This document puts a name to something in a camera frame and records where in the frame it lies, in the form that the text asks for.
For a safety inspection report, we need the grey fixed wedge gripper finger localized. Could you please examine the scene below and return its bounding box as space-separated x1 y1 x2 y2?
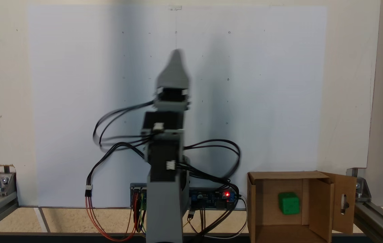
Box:
156 49 191 89

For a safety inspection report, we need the green die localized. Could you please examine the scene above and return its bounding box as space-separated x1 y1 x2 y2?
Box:
278 192 300 215

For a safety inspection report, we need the large white paper sheet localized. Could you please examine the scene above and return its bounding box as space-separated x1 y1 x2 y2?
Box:
27 5 329 208

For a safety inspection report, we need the circuit board with jumper pins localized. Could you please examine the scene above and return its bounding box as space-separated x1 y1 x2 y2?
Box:
130 183 149 212

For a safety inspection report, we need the circuit board with blue parts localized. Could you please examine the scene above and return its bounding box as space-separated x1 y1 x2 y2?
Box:
189 188 240 211

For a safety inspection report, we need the open cardboard box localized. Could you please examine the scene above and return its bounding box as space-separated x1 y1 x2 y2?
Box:
247 170 357 243

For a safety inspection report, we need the black wrist motor cable loop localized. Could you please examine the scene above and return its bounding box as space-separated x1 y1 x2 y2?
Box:
92 100 155 151

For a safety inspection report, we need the black elbow motor cable loop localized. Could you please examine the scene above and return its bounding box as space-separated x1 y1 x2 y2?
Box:
183 139 241 190

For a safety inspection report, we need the black cable with white plug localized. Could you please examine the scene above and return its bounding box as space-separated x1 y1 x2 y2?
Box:
85 142 147 197

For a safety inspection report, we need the orange red wire bundle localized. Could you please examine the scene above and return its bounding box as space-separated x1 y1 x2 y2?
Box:
85 195 142 242

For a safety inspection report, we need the metal corner bracket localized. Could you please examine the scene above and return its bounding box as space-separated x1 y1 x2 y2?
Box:
0 165 17 197
346 167 372 200

